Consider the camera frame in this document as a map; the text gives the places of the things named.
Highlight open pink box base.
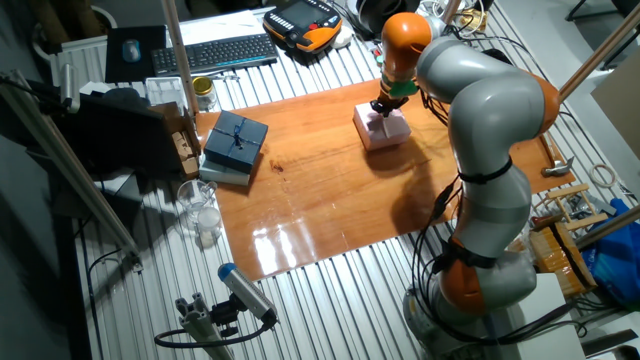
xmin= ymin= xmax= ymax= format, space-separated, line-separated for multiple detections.
xmin=360 ymin=130 xmax=413 ymax=153

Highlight silver camera with blue end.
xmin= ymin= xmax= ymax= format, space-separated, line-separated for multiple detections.
xmin=217 ymin=262 xmax=279 ymax=326

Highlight black computer keyboard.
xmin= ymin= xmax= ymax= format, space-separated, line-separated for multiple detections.
xmin=150 ymin=32 xmax=280 ymax=77

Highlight gold shiny packet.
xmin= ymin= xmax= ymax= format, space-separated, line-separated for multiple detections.
xmin=457 ymin=8 xmax=489 ymax=34

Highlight glossy wooden board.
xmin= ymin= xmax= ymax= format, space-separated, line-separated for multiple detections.
xmin=194 ymin=78 xmax=577 ymax=282

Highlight black camera cable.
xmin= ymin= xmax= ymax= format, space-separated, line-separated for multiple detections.
xmin=153 ymin=319 xmax=274 ymax=349

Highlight aluminium profile camera mount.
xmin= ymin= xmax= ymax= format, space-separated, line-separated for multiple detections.
xmin=174 ymin=292 xmax=234 ymax=360

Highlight black filament spool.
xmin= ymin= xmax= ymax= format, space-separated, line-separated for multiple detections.
xmin=355 ymin=0 xmax=421 ymax=40

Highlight small wooden rack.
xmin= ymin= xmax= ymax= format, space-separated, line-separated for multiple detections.
xmin=544 ymin=182 xmax=609 ymax=232

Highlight red handled tool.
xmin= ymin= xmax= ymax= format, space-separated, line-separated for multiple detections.
xmin=530 ymin=213 xmax=564 ymax=229

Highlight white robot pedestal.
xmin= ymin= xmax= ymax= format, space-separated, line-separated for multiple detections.
xmin=499 ymin=272 xmax=589 ymax=360

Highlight grey computer mouse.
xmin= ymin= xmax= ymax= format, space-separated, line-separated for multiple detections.
xmin=122 ymin=38 xmax=142 ymax=64

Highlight dark blue ribboned gift box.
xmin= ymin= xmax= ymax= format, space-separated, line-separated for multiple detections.
xmin=203 ymin=110 xmax=270 ymax=175

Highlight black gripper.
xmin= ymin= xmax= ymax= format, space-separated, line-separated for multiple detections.
xmin=369 ymin=94 xmax=410 ymax=119

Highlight taped cardboard package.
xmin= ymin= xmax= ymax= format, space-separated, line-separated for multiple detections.
xmin=528 ymin=222 xmax=599 ymax=299

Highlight black chair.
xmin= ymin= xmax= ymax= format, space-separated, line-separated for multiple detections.
xmin=564 ymin=0 xmax=640 ymax=71

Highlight hammer with wooden handle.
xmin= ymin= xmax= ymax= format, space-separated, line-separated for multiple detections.
xmin=539 ymin=132 xmax=575 ymax=178

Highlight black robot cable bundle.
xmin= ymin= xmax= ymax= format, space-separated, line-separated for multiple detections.
xmin=412 ymin=19 xmax=589 ymax=346

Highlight aluminium frame beam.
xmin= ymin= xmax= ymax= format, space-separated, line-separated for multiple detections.
xmin=0 ymin=69 xmax=144 ymax=271

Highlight brown cardboard box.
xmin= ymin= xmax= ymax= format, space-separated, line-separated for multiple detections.
xmin=147 ymin=101 xmax=202 ymax=181

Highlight blue plastic bag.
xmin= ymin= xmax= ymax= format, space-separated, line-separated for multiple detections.
xmin=582 ymin=197 xmax=640 ymax=306

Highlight beige cardboard sheet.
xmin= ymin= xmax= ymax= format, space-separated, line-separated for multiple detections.
xmin=591 ymin=49 xmax=640 ymax=161

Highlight white paper sheets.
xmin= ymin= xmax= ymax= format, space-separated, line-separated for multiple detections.
xmin=169 ymin=9 xmax=266 ymax=49

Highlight black mouse pad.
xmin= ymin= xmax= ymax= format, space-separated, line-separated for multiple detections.
xmin=104 ymin=24 xmax=168 ymax=84

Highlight white tape ring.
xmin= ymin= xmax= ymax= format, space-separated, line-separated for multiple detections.
xmin=588 ymin=163 xmax=619 ymax=190

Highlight glass jar with yellow lid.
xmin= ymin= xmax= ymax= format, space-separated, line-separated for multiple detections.
xmin=192 ymin=75 xmax=218 ymax=112

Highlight wooden frame pole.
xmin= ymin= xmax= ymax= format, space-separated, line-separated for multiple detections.
xmin=558 ymin=3 xmax=640 ymax=101
xmin=442 ymin=0 xmax=462 ymax=24
xmin=159 ymin=0 xmax=200 ymax=116
xmin=574 ymin=203 xmax=640 ymax=251

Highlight dark monitor panel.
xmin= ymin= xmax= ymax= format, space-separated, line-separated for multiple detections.
xmin=49 ymin=92 xmax=184 ymax=174

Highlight white rounded object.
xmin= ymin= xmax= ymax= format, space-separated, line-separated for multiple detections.
xmin=329 ymin=24 xmax=355 ymax=50

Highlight orange and black teach pendant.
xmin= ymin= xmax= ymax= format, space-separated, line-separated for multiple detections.
xmin=262 ymin=0 xmax=344 ymax=55

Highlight white gift box lid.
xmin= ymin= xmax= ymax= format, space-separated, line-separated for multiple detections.
xmin=352 ymin=102 xmax=413 ymax=145

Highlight clear plastic tray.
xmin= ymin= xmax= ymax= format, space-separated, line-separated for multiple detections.
xmin=144 ymin=75 xmax=189 ymax=109

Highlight small clear plastic cup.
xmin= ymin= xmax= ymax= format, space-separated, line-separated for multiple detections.
xmin=196 ymin=206 xmax=224 ymax=249

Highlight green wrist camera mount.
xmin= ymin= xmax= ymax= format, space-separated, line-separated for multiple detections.
xmin=375 ymin=54 xmax=420 ymax=99

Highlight clear glass measuring cup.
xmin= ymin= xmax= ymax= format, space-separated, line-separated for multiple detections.
xmin=175 ymin=178 xmax=219 ymax=224

